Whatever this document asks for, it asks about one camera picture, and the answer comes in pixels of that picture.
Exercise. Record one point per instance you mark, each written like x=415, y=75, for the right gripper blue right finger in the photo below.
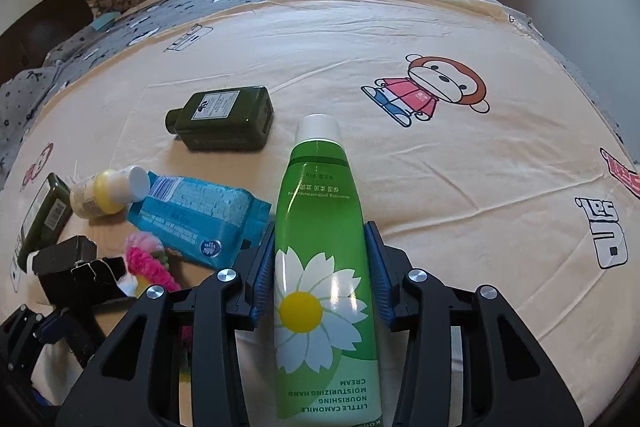
x=392, y=279

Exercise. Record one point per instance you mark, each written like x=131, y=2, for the yellow white lotion bottle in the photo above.
x=109, y=192

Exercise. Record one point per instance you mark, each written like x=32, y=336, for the dark wooden headboard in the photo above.
x=26, y=43

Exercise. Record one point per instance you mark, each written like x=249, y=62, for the blue wet wipes pack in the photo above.
x=206, y=223

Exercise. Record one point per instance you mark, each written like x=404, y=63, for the dark green bottle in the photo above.
x=223, y=119
x=45, y=219

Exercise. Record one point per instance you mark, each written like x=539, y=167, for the green hand cream tube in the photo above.
x=323, y=317

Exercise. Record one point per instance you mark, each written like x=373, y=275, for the grey patterned duvet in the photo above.
x=175, y=6

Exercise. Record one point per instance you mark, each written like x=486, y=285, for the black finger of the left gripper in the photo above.
x=93, y=284

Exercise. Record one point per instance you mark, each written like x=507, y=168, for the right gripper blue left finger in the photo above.
x=249, y=283

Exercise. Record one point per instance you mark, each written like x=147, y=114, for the beige cartoon bed sheet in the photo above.
x=570, y=271

